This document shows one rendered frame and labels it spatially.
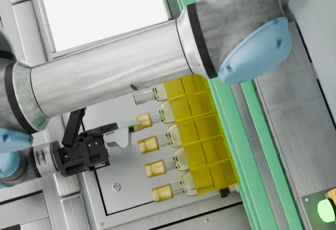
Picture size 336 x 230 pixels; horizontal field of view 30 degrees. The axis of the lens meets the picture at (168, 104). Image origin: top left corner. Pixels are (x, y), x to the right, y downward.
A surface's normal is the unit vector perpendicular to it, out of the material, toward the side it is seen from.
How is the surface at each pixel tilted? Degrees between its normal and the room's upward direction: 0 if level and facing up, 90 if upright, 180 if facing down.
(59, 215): 90
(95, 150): 90
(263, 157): 90
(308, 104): 90
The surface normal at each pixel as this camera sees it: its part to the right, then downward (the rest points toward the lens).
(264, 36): 0.19, -0.26
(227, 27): -0.22, -0.04
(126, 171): -0.03, -0.26
